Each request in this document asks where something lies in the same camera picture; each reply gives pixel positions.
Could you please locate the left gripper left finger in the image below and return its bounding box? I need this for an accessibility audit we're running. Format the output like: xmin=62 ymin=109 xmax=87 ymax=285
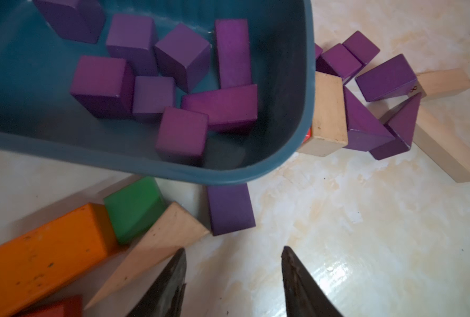
xmin=127 ymin=248 xmax=187 ymax=317

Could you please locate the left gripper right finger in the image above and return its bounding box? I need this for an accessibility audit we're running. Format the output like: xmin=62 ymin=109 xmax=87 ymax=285
xmin=281 ymin=246 xmax=342 ymax=317

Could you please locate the purple cube pile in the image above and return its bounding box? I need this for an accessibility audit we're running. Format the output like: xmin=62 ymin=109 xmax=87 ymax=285
xmin=343 ymin=30 xmax=380 ymax=66
xmin=155 ymin=108 xmax=209 ymax=166
xmin=314 ymin=44 xmax=323 ymax=60
xmin=316 ymin=44 xmax=362 ymax=84

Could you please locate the teal plastic storage bin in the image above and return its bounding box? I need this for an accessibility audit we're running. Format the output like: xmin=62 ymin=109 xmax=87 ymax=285
xmin=0 ymin=1 xmax=315 ymax=185

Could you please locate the natural wood triangle block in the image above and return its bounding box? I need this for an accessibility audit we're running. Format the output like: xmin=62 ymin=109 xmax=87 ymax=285
xmin=84 ymin=202 xmax=210 ymax=310

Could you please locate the green block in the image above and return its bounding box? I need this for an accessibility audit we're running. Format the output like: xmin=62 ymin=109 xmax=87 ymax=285
xmin=104 ymin=177 xmax=167 ymax=245

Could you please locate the orange block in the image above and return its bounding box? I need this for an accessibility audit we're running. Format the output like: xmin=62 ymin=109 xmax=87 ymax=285
xmin=0 ymin=203 xmax=121 ymax=316

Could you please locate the red arch block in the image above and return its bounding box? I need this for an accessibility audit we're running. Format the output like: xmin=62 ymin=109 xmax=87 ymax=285
xmin=303 ymin=128 xmax=312 ymax=143

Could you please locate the natural wood short block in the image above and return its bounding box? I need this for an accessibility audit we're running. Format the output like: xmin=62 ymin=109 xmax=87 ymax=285
xmin=297 ymin=72 xmax=348 ymax=157

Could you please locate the purple wedge block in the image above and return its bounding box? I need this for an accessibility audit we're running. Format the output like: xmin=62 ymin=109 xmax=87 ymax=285
xmin=343 ymin=87 xmax=395 ymax=152

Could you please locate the purple triangle block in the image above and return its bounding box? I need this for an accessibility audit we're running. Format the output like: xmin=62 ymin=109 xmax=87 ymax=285
xmin=370 ymin=92 xmax=422 ymax=161

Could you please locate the natural wood long block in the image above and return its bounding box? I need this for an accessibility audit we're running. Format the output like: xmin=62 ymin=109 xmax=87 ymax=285
xmin=378 ymin=100 xmax=470 ymax=184

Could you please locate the purple cube pile top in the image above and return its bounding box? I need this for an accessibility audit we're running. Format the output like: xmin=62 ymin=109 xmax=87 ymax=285
xmin=314 ymin=44 xmax=323 ymax=60

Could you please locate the natural wood flat block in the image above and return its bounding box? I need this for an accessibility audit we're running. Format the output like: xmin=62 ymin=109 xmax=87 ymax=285
xmin=408 ymin=68 xmax=470 ymax=101

